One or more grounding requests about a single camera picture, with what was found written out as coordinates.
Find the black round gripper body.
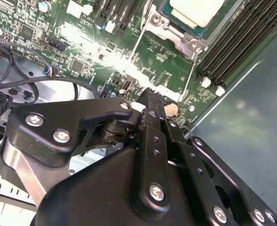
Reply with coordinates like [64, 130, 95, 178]
[36, 148, 224, 226]

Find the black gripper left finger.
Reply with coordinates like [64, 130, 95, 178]
[0, 87, 174, 220]

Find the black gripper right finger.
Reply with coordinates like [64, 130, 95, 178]
[156, 91, 277, 226]

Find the metal socket cover frame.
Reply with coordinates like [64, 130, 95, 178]
[123, 14, 206, 97]

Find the thin wire locking lever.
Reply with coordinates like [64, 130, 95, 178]
[192, 40, 206, 56]

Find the silver square CPU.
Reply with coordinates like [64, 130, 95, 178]
[161, 0, 239, 38]

